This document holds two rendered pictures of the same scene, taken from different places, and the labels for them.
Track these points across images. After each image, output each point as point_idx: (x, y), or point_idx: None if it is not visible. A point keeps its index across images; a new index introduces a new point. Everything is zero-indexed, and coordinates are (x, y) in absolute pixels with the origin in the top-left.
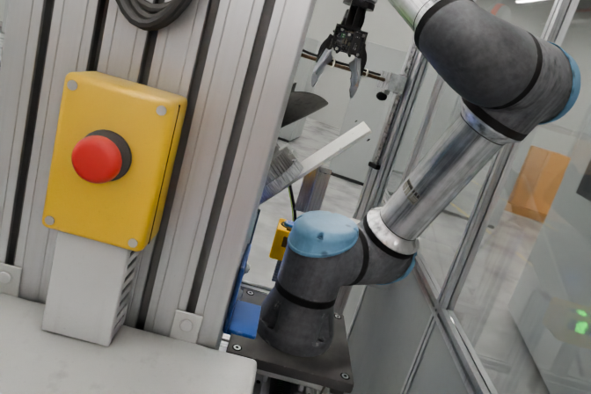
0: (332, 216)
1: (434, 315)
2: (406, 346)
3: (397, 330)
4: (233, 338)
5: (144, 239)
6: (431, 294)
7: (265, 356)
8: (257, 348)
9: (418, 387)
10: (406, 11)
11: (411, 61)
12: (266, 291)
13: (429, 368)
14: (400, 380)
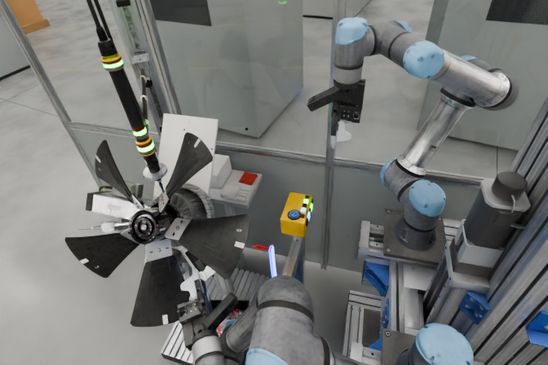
0: (420, 188)
1: (330, 165)
2: (307, 186)
3: (285, 186)
4: (437, 261)
5: None
6: (315, 160)
7: (444, 248)
8: (439, 251)
9: (340, 192)
10: (485, 96)
11: (137, 37)
12: (296, 248)
13: (344, 182)
14: (316, 199)
